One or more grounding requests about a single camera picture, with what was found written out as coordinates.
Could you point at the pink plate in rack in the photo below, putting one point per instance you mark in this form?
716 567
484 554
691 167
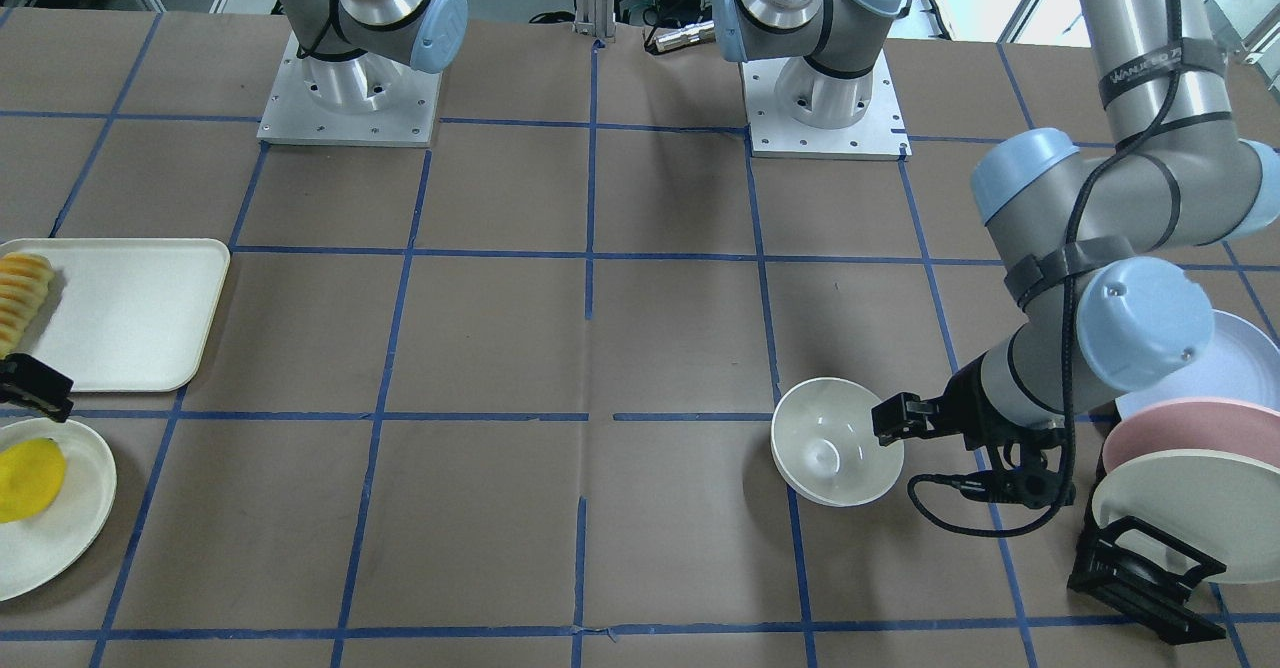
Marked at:
1200 422

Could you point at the white rectangular tray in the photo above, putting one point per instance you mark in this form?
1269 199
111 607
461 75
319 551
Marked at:
126 315

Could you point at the white ceramic bowl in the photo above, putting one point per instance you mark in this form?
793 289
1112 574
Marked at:
824 446

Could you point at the light blue plate in rack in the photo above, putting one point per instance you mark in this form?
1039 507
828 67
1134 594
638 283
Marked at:
1241 363

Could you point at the yellow lemon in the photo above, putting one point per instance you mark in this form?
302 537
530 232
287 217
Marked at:
32 474

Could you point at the striped bread pastry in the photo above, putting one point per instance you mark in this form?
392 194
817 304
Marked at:
25 284

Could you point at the cream round plate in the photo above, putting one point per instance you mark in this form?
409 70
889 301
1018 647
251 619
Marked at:
37 549

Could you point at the black dish rack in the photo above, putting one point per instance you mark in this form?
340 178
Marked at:
1139 587

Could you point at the silver cylinder connector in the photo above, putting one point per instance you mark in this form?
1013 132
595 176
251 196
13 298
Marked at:
688 36

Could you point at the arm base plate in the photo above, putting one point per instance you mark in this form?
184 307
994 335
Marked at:
796 113
369 101

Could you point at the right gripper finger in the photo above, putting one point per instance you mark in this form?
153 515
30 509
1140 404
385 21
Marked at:
31 384

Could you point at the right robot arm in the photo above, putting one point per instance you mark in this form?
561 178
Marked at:
424 35

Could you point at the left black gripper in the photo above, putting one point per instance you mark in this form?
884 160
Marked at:
962 406

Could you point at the cream plate in rack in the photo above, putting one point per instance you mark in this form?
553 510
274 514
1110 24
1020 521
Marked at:
1222 504

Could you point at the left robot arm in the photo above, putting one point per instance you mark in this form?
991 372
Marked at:
1080 238

